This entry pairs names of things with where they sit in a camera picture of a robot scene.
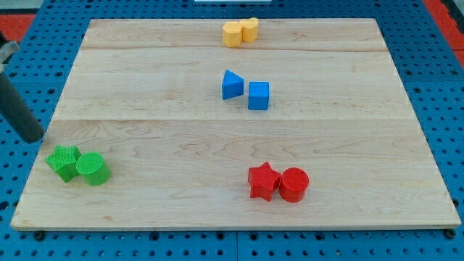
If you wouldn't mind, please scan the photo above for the red star block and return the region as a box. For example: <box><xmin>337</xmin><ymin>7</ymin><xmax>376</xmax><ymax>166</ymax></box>
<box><xmin>247</xmin><ymin>162</ymin><xmax>281</xmax><ymax>202</ymax></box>

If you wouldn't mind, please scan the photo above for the red cylinder block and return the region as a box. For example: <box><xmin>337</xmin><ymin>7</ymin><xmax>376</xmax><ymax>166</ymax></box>
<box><xmin>279</xmin><ymin>167</ymin><xmax>310</xmax><ymax>203</ymax></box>

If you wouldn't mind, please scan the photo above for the green cylinder block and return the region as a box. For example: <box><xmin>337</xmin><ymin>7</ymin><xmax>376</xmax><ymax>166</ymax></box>
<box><xmin>76</xmin><ymin>152</ymin><xmax>111</xmax><ymax>186</ymax></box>

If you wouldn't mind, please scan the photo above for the yellow heart block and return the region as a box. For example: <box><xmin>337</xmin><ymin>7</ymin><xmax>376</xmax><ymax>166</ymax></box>
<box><xmin>239</xmin><ymin>17</ymin><xmax>260</xmax><ymax>43</ymax></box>

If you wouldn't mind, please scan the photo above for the blue cube block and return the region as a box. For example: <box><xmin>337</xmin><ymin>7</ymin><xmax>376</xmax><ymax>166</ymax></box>
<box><xmin>248</xmin><ymin>81</ymin><xmax>270</xmax><ymax>110</ymax></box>

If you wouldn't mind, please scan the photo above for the green star block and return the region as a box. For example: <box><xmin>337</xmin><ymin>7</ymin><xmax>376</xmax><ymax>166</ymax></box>
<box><xmin>45</xmin><ymin>145</ymin><xmax>82</xmax><ymax>183</ymax></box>

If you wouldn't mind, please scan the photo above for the silver rod mount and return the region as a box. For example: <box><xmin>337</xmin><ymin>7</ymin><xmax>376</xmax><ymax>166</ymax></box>
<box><xmin>0</xmin><ymin>33</ymin><xmax>20</xmax><ymax>72</ymax></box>

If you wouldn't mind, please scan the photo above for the blue triangle block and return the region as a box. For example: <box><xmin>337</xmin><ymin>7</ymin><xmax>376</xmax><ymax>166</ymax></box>
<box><xmin>222</xmin><ymin>70</ymin><xmax>244</xmax><ymax>100</ymax></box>

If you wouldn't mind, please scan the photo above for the yellow hexagon block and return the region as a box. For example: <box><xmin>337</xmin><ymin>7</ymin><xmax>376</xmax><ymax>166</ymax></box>
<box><xmin>222</xmin><ymin>22</ymin><xmax>242</xmax><ymax>48</ymax></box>

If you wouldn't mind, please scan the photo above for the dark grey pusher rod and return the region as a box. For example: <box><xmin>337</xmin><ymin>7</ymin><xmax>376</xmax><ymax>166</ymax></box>
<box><xmin>1</xmin><ymin>72</ymin><xmax>45</xmax><ymax>144</ymax></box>

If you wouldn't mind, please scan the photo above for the wooden board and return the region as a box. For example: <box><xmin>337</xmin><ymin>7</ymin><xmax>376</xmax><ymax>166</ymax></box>
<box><xmin>11</xmin><ymin>18</ymin><xmax>461</xmax><ymax>231</ymax></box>

